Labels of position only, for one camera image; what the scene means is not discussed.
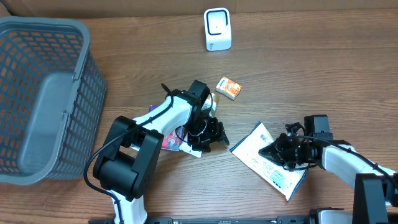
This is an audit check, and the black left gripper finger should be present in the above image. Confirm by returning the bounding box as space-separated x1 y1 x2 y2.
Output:
194 142 211 152
217 122 229 146

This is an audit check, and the red purple pad pack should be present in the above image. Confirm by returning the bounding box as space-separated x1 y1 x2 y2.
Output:
148 104 187 152

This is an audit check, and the yellow snack bag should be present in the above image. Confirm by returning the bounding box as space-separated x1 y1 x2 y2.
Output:
229 122 308 201

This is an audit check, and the orange kleenex tissue pack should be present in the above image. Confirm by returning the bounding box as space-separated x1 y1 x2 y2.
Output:
216 77 242 100

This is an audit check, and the white bamboo print tube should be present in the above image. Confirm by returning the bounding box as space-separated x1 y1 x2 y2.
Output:
179 93 219 158

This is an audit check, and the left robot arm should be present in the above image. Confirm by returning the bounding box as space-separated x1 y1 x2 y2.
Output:
85 80 229 223

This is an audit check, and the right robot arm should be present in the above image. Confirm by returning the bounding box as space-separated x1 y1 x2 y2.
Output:
259 114 397 224

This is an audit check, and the white barcode scanner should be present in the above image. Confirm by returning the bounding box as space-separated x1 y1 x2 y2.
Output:
203 7 232 52

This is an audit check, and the grey plastic basket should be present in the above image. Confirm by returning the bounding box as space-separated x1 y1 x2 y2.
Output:
1 16 106 185

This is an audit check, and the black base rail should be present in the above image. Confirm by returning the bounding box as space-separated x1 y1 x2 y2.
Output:
88 215 355 224

